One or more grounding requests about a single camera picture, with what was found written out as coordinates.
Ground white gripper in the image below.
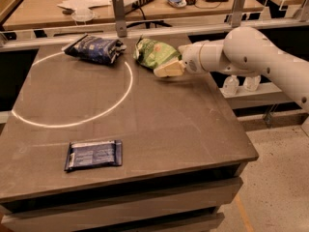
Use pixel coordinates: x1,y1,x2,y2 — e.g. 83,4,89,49
154,41,209,77

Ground green jalapeno chip bag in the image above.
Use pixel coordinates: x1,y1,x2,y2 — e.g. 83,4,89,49
133,38,181,70

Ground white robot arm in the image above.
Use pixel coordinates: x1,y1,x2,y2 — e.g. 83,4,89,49
154,27,309,111

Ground dark blue chip bag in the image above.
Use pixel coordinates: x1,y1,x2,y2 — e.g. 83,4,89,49
62,34,126,65

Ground blue rxbar blueberry bar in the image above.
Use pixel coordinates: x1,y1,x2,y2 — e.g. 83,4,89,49
65,140,123,172

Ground clear sanitizer bottle left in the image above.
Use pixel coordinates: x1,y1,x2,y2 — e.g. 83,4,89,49
222,75,239,96

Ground clear sanitizer bottle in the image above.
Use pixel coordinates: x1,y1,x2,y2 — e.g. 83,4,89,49
243,75,261,92
222,75,239,96

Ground blue white packet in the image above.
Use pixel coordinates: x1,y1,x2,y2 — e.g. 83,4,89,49
167,0,186,8

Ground clear sanitizer bottle right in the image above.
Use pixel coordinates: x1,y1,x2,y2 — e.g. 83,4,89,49
243,75,261,92

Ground clear round plastic lid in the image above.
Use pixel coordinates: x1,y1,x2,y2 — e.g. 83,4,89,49
71,8,95,22

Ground white papers on desk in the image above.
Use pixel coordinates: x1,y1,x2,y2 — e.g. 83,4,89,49
58,0,111,10

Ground wooden drawer cabinet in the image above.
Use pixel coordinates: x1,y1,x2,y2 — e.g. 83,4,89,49
0,160,249,232

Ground grey metal post left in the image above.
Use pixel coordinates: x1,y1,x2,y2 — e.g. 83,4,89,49
112,0,127,38

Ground grey metal post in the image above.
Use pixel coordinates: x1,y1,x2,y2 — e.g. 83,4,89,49
112,0,127,38
229,0,245,27

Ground grey metal post right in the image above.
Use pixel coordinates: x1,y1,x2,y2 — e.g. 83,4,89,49
229,0,245,27

